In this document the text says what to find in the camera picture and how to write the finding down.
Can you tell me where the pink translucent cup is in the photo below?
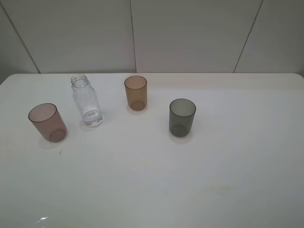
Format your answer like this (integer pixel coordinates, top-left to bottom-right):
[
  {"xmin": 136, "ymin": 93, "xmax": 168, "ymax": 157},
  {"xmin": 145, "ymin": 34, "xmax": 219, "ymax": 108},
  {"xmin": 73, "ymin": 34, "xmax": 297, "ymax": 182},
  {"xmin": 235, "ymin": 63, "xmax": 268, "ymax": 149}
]
[{"xmin": 28, "ymin": 103, "xmax": 67, "ymax": 143}]

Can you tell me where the clear plastic water bottle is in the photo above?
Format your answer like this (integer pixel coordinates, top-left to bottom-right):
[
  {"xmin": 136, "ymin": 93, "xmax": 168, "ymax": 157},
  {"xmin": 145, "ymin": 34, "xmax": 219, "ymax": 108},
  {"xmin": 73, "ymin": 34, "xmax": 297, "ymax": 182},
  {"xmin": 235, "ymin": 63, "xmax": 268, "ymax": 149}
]
[{"xmin": 71, "ymin": 74, "xmax": 103, "ymax": 127}]

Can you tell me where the orange translucent cup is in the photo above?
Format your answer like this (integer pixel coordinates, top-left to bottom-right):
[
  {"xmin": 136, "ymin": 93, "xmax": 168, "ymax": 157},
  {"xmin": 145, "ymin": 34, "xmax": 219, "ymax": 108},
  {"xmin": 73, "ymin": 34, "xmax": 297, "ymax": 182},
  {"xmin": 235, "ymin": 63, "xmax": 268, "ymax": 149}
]
[{"xmin": 124, "ymin": 76, "xmax": 147, "ymax": 111}]

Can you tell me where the grey translucent cup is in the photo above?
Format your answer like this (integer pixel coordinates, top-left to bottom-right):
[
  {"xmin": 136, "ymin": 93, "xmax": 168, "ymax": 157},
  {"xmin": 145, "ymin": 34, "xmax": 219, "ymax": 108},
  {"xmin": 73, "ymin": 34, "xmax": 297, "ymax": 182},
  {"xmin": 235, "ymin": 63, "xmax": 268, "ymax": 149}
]
[{"xmin": 169, "ymin": 98, "xmax": 197, "ymax": 137}]

